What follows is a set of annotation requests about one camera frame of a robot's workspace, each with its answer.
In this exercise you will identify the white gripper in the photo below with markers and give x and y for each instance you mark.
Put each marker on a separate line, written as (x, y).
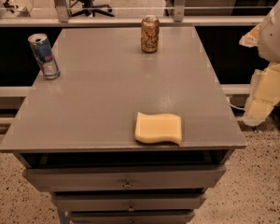
(275, 37)

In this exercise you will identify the orange soda can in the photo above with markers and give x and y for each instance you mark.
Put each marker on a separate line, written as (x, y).
(150, 28)

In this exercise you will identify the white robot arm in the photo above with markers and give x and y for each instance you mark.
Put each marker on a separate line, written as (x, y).
(269, 36)

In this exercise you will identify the yellow wavy sponge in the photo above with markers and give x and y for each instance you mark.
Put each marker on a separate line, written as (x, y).
(150, 129)

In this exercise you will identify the blue silver energy drink can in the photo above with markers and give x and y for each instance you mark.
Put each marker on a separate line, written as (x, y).
(44, 56)

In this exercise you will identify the top grey drawer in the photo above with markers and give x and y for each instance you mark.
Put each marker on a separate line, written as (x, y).
(125, 178)

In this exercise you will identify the grey drawer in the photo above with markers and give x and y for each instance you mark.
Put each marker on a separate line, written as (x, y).
(137, 217)
(128, 202)
(125, 178)

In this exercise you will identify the grey drawer cabinet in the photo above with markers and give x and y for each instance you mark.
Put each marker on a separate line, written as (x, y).
(86, 117)

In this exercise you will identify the middle grey drawer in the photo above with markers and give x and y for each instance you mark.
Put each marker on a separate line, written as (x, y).
(128, 202)

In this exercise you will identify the bottom grey drawer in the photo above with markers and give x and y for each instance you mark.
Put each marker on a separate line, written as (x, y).
(137, 217)

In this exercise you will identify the grey metal railing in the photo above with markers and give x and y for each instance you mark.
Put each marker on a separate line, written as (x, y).
(55, 13)

